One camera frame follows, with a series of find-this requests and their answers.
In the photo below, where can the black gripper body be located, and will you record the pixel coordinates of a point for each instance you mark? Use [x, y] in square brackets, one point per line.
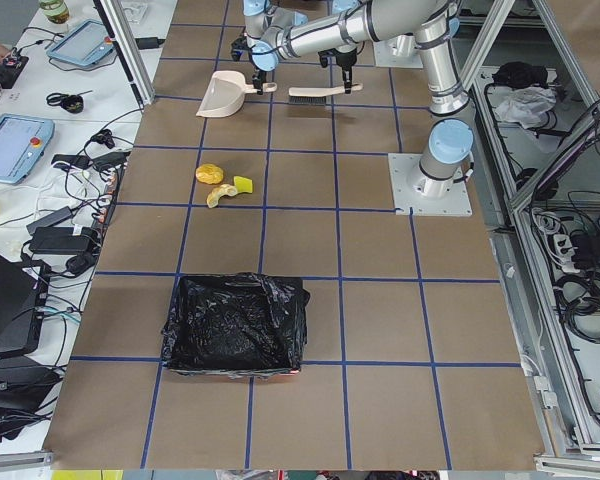
[345, 60]
[256, 71]

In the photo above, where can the beige plastic dustpan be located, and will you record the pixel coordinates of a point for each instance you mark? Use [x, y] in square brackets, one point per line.
[225, 94]

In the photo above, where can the white hand brush black bristles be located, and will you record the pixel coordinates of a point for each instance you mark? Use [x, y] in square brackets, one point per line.
[319, 95]

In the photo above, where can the round golden bread roll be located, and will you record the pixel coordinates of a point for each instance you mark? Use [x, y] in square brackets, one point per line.
[209, 174]

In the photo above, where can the yellow sponge piece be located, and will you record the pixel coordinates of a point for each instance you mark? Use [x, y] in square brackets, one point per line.
[243, 184]

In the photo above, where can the twisted croissant bread piece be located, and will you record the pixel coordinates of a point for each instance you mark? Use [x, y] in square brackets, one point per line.
[220, 191]

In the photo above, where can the bin with black trash bag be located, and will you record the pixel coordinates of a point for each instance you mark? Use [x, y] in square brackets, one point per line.
[239, 325]

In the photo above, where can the blue teach pendant far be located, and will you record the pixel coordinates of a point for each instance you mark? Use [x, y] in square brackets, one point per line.
[84, 46]

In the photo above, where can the blue teach pendant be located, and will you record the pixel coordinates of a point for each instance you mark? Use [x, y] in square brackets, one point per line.
[84, 46]
[23, 140]

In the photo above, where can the crumpled white cloth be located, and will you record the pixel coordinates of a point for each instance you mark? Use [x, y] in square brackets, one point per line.
[528, 107]

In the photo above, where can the blue teach pendant near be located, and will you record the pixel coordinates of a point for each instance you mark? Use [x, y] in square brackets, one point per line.
[23, 140]

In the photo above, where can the black power adapter brick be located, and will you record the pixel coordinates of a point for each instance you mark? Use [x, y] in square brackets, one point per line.
[63, 240]

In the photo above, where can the black laptop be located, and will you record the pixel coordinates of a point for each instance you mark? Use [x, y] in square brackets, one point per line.
[20, 322]

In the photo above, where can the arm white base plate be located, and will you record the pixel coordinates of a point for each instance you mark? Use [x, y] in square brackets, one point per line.
[416, 194]

